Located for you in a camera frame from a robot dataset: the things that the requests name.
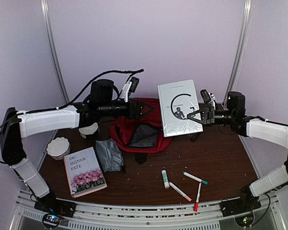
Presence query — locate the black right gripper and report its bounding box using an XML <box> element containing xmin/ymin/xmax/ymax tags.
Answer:
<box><xmin>187</xmin><ymin>106</ymin><xmax>235</xmax><ymax>127</ymax></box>

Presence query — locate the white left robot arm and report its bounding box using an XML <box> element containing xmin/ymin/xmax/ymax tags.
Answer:
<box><xmin>0</xmin><ymin>69</ymin><xmax>153</xmax><ymax>213</ymax></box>

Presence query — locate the round white bowl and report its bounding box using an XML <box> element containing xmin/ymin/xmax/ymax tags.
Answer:
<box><xmin>78</xmin><ymin>123</ymin><xmax>99</xmax><ymax>139</ymax></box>

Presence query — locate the flower cover book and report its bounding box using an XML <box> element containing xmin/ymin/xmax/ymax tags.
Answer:
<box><xmin>64</xmin><ymin>147</ymin><xmax>108</xmax><ymax>198</ymax></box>

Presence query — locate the right aluminium frame post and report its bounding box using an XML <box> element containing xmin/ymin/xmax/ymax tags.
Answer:
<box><xmin>222</xmin><ymin>0</ymin><xmax>252</xmax><ymax>108</ymax></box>

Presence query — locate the front aluminium rail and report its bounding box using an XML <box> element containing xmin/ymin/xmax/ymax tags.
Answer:
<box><xmin>8</xmin><ymin>190</ymin><xmax>288</xmax><ymax>230</ymax></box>

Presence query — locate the left aluminium frame post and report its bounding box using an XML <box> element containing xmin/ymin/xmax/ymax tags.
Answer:
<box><xmin>40</xmin><ymin>0</ymin><xmax>70</xmax><ymax>103</ymax></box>

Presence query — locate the red backpack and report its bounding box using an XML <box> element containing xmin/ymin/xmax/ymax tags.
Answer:
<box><xmin>109</xmin><ymin>98</ymin><xmax>172</xmax><ymax>164</ymax></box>

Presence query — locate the black pink highlighter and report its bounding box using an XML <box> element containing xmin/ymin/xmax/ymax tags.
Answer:
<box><xmin>190</xmin><ymin>133</ymin><xmax>200</xmax><ymax>141</ymax></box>

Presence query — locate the aluminium frame post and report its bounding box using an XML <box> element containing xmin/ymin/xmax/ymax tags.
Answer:
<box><xmin>40</xmin><ymin>0</ymin><xmax>70</xmax><ymax>103</ymax></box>
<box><xmin>222</xmin><ymin>0</ymin><xmax>252</xmax><ymax>108</ymax></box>

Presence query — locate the red capped white marker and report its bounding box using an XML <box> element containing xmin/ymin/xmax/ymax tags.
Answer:
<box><xmin>193</xmin><ymin>183</ymin><xmax>202</xmax><ymax>212</ymax></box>

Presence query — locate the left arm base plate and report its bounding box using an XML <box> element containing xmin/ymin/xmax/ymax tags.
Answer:
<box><xmin>34</xmin><ymin>197</ymin><xmax>76</xmax><ymax>218</ymax></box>

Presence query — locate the grey shrink-wrapped book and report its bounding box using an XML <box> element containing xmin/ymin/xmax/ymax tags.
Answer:
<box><xmin>157</xmin><ymin>80</ymin><xmax>203</xmax><ymax>138</ymax></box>

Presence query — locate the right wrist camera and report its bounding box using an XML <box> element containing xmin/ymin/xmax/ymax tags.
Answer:
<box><xmin>200</xmin><ymin>89</ymin><xmax>217</xmax><ymax>109</ymax></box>

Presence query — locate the grey pencil pouch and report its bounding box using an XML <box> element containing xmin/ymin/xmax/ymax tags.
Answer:
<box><xmin>95</xmin><ymin>139</ymin><xmax>126</xmax><ymax>173</ymax></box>

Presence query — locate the white glue stick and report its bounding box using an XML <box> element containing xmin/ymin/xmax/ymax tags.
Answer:
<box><xmin>161</xmin><ymin>170</ymin><xmax>170</xmax><ymax>189</ymax></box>

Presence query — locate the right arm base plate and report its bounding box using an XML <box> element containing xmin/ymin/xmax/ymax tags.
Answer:
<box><xmin>220</xmin><ymin>198</ymin><xmax>261</xmax><ymax>217</ymax></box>

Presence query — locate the pink capped white marker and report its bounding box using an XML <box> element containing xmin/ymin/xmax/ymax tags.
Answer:
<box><xmin>169</xmin><ymin>182</ymin><xmax>192</xmax><ymax>202</ymax></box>

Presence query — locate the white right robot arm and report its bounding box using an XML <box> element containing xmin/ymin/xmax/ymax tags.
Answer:
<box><xmin>187</xmin><ymin>90</ymin><xmax>288</xmax><ymax>212</ymax></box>

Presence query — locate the scalloped white bowl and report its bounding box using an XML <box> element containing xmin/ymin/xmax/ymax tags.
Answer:
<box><xmin>46</xmin><ymin>137</ymin><xmax>70</xmax><ymax>160</ymax></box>

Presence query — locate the teal capped white marker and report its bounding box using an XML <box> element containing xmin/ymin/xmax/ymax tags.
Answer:
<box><xmin>183</xmin><ymin>172</ymin><xmax>208</xmax><ymax>185</ymax></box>

